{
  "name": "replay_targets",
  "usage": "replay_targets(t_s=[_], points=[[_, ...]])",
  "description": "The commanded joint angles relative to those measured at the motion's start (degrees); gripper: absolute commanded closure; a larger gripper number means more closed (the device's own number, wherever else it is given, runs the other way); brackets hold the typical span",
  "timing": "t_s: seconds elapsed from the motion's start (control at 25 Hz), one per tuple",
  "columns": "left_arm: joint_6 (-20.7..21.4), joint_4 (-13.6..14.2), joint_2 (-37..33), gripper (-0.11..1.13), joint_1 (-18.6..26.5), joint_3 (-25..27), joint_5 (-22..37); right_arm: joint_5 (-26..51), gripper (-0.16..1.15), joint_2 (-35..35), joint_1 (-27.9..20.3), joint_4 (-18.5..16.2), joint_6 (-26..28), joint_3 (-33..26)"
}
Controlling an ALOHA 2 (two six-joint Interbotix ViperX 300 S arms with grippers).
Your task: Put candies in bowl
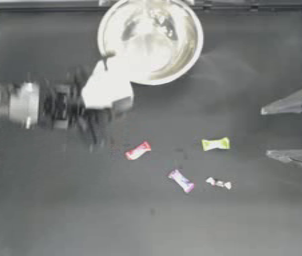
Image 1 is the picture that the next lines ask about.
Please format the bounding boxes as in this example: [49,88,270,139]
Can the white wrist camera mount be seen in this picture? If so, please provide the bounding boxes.
[80,58,135,112]

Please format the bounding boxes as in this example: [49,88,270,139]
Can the green candy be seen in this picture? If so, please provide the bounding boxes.
[200,136,231,152]

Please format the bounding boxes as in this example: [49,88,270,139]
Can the purple wrapped candy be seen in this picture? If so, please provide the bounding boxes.
[167,168,196,194]

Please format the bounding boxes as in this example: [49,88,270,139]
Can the white twisted wrapper candy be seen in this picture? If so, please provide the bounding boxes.
[204,176,234,191]

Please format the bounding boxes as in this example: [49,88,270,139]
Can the red candy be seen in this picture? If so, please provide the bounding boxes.
[124,140,152,161]

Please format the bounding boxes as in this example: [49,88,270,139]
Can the steel bowl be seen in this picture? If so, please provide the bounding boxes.
[96,0,204,86]

